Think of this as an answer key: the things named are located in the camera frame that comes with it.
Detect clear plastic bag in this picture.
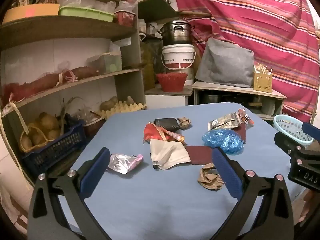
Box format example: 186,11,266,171
72,104,100,126

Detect low wooden cabinet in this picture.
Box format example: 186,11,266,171
192,81,287,120

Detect maroon scouring pad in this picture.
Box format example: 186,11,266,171
185,145,217,165
235,124,248,144

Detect silver pink foil wrapper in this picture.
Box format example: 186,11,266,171
107,154,143,174

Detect white plastic bucket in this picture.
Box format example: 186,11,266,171
161,44,195,85

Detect silver snack wrapper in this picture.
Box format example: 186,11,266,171
208,112,242,131

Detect small red plastic basket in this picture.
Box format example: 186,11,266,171
114,10,137,28

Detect dark blue plastic crate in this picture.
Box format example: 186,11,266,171
21,120,87,178

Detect red striped curtain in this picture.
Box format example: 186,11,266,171
170,0,320,124

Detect white cabinet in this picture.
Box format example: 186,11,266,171
145,86,194,109

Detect person's right hand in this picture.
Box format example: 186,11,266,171
299,189,316,228

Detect large steel pot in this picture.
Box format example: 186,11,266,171
157,20,194,47

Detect potatoes on egg tray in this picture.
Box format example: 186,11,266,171
100,96,134,112

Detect blue plastic bag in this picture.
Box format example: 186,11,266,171
202,129,244,155

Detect wooden shelf unit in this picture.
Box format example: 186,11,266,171
0,0,148,188

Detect dark red snack wrapper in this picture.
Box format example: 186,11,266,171
236,108,255,126

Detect light blue plastic basket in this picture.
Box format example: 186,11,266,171
273,114,314,146

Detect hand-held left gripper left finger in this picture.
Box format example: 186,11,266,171
27,147,118,240

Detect clear plastic box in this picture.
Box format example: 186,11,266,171
87,52,123,74

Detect yellow egg tray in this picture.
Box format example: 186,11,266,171
100,101,147,119

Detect orange red snack bag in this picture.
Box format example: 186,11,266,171
143,122,187,146

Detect sweet potato in red mesh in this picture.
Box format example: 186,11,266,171
2,74,63,101
67,66,100,80

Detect brown paper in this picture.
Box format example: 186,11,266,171
197,163,224,191

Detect yellow cardboard box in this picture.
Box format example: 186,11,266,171
2,3,60,24

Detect grey cloth covered appliance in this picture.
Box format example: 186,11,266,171
195,37,254,88

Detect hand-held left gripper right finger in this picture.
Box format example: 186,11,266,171
207,147,294,240

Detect yellow utensil holder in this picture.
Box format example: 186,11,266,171
252,64,273,93

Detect yellow oil bottle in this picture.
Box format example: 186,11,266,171
141,41,157,90

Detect potatoes in yellow mesh bag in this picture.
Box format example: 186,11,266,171
20,112,62,153

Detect black grey pouch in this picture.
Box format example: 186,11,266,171
154,118,180,132

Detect green plastic tray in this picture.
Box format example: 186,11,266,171
59,5,117,23

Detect brown paper ball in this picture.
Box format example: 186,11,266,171
177,117,192,130

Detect row of glass jars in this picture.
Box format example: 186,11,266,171
139,19,163,37

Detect red woven basket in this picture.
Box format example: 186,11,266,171
156,72,188,92

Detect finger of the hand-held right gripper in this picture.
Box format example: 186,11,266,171
274,132,304,159
302,122,320,140

